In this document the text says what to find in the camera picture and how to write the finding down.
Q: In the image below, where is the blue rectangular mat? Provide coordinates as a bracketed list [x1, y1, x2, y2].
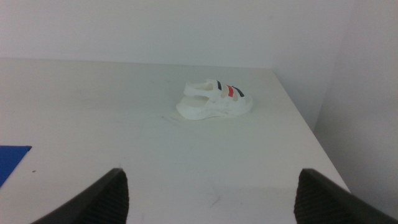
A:
[0, 145, 32, 189]

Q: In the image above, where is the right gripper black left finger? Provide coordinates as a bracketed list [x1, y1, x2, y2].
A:
[29, 167, 130, 224]

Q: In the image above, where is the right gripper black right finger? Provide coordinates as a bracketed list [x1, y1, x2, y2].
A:
[293, 168, 398, 224]

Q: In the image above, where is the white strappy sandal shoe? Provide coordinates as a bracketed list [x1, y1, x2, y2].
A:
[175, 78, 254, 121]

